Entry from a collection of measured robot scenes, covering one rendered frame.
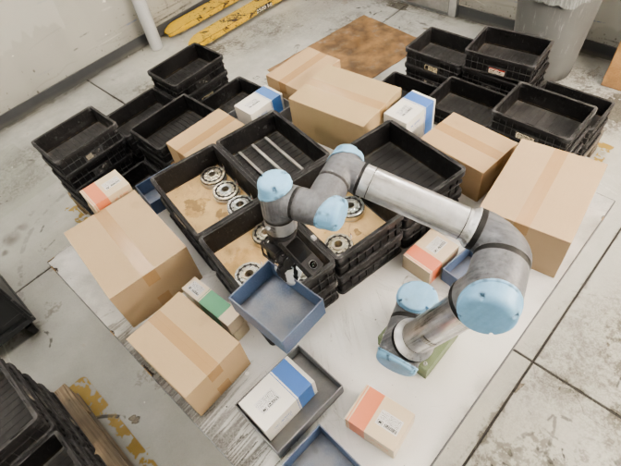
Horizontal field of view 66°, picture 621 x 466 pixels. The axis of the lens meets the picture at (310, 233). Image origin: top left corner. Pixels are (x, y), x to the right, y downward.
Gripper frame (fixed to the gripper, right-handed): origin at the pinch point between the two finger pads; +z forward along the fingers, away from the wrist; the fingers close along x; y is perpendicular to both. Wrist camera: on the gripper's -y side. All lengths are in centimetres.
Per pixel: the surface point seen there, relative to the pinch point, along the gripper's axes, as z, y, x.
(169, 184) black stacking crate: 25, 87, -11
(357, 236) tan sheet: 26.0, 12.8, -40.0
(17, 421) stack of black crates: 69, 73, 83
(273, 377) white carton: 33.5, -0.6, 14.4
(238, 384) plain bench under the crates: 43.4, 10.3, 21.2
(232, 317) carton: 30.6, 23.2, 10.1
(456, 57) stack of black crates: 58, 81, -218
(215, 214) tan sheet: 28, 62, -14
